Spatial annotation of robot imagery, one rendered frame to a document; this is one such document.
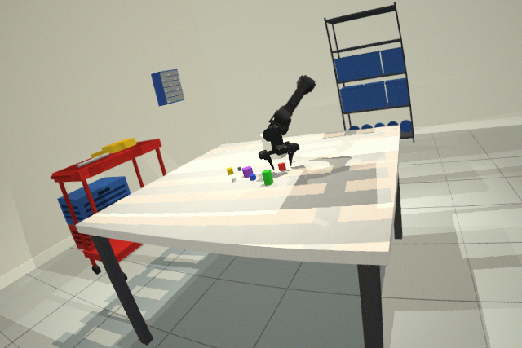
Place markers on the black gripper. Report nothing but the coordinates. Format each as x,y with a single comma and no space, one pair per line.
264,154

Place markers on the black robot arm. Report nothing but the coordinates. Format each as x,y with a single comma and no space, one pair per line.
282,117

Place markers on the purple block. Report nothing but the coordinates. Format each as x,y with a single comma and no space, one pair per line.
247,171

